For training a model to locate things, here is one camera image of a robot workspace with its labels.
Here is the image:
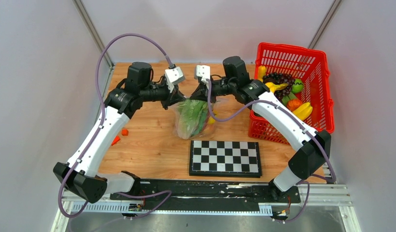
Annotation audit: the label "clear zip top bag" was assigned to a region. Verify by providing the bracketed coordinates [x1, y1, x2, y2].
[170, 98, 227, 140]

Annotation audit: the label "red plastic basket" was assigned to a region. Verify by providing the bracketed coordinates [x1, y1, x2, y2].
[255, 43, 335, 133]

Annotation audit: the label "wrist white camera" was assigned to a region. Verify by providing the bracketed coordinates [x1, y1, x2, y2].
[194, 65, 211, 84]
[164, 67, 185, 93]

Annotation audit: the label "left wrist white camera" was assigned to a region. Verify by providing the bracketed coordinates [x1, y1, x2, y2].
[164, 67, 185, 93]

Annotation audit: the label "yellow bell pepper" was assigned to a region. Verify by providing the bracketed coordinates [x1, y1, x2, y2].
[207, 115, 216, 125]

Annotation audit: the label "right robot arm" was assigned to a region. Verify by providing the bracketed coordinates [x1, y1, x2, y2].
[191, 56, 331, 202]

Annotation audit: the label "orange toy wedge piece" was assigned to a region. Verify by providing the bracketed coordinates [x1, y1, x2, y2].
[111, 136, 121, 146]

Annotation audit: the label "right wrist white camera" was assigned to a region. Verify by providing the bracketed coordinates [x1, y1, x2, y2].
[194, 65, 211, 84]

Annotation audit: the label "dark purple grapes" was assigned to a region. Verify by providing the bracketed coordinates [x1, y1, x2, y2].
[262, 72, 295, 100]

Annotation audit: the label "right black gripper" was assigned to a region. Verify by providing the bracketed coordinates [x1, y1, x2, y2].
[191, 75, 237, 103]

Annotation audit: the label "yellow pear squash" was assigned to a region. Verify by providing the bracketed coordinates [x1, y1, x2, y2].
[257, 65, 267, 82]

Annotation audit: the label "small orange toy block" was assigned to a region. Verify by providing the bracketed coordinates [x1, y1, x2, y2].
[121, 129, 129, 136]

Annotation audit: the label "red orange fruit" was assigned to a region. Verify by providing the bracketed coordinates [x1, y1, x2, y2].
[286, 99, 303, 112]

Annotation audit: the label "black white checkerboard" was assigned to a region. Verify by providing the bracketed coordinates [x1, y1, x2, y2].
[189, 140, 262, 178]

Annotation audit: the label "yellow banana bunch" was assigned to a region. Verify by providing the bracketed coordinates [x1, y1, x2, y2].
[265, 82, 288, 93]
[292, 102, 313, 121]

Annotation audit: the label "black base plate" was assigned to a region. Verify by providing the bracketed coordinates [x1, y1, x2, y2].
[109, 178, 302, 213]

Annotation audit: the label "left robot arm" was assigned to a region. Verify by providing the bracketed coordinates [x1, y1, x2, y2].
[53, 62, 185, 203]

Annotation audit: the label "green napa cabbage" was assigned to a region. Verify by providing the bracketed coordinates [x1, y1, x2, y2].
[176, 99, 208, 139]

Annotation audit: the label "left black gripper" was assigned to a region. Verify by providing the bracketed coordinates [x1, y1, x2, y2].
[140, 78, 185, 110]

